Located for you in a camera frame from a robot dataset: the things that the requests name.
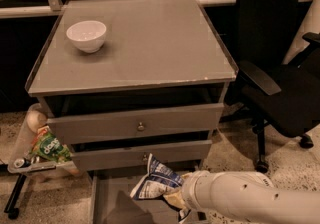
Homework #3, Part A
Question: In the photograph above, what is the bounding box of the black cart leg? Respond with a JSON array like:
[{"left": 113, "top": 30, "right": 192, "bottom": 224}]
[{"left": 4, "top": 174, "right": 26, "bottom": 220}]

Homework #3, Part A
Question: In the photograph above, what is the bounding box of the blue chip bag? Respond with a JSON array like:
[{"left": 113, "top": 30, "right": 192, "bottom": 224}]
[{"left": 129, "top": 153, "right": 192, "bottom": 224}]

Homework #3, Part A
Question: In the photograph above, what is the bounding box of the clear side bin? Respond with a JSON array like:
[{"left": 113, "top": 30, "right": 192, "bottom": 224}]
[{"left": 8, "top": 103, "right": 79, "bottom": 175}]

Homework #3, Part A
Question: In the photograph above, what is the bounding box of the green chip bag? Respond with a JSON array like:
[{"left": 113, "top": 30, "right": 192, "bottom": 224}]
[{"left": 30, "top": 126, "right": 71, "bottom": 163}]

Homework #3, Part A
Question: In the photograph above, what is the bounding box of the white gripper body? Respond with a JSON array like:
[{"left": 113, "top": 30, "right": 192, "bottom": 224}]
[{"left": 181, "top": 171, "right": 214, "bottom": 211}]

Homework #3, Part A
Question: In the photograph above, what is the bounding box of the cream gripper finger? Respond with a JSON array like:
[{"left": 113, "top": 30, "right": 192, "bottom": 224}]
[{"left": 163, "top": 188, "right": 185, "bottom": 209}]

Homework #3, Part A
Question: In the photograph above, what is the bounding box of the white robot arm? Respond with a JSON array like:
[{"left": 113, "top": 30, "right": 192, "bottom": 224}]
[{"left": 171, "top": 0, "right": 320, "bottom": 224}]

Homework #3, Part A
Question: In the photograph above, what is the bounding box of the grey middle drawer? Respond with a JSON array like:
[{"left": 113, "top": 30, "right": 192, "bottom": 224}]
[{"left": 72, "top": 140, "right": 212, "bottom": 171}]

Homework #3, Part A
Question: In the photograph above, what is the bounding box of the soda can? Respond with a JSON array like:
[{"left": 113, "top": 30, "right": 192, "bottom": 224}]
[{"left": 14, "top": 158, "right": 31, "bottom": 169}]

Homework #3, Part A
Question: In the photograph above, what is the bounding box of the grey top drawer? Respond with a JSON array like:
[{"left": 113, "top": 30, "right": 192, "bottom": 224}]
[{"left": 48, "top": 103, "right": 224, "bottom": 144}]

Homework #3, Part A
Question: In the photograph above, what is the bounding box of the grey bottom drawer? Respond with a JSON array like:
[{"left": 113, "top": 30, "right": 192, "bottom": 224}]
[{"left": 88, "top": 164, "right": 211, "bottom": 224}]

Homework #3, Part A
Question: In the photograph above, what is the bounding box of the grey drawer cabinet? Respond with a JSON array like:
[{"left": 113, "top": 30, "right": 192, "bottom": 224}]
[{"left": 25, "top": 0, "right": 240, "bottom": 224}]

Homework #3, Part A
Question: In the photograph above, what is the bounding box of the paper towel roll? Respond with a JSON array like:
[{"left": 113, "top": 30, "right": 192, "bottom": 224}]
[{"left": 26, "top": 110, "right": 47, "bottom": 133}]

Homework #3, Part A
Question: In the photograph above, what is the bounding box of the grey drawer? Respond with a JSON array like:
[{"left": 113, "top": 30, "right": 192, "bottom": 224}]
[
  {"left": 48, "top": 103, "right": 224, "bottom": 144},
  {"left": 72, "top": 140, "right": 212, "bottom": 171},
  {"left": 88, "top": 164, "right": 211, "bottom": 224}
]

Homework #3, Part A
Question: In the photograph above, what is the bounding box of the black office chair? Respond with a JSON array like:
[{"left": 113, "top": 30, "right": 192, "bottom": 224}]
[{"left": 225, "top": 0, "right": 320, "bottom": 173}]

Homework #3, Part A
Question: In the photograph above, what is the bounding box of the white ceramic bowl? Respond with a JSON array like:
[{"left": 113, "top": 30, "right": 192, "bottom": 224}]
[{"left": 66, "top": 20, "right": 107, "bottom": 53}]

